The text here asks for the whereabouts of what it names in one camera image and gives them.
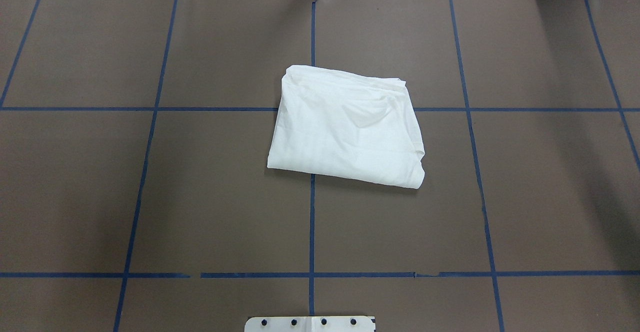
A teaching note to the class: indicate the white long-sleeve printed shirt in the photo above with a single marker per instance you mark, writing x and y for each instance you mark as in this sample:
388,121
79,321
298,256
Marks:
340,124

